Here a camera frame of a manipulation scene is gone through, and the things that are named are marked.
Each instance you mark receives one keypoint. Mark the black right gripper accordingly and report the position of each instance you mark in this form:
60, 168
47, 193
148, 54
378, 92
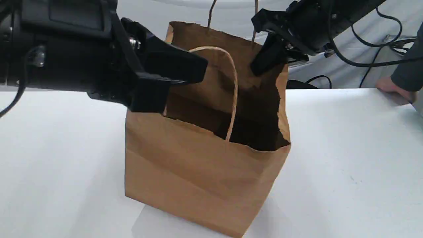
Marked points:
304, 28

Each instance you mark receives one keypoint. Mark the dark grey sleeved forearm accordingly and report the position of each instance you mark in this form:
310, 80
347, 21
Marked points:
409, 76

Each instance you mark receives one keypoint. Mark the white backdrop cloth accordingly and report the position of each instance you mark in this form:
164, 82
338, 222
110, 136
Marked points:
234, 17

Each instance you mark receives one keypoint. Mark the brown paper bag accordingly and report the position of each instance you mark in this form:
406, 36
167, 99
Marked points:
214, 155

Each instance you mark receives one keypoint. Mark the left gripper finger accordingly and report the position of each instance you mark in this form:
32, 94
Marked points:
162, 60

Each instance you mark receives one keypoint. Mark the black object behind table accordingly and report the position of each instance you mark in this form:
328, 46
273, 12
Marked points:
296, 84

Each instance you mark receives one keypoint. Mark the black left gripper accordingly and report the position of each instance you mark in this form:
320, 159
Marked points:
82, 46

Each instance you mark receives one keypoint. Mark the person's bare hand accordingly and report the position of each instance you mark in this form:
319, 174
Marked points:
386, 84

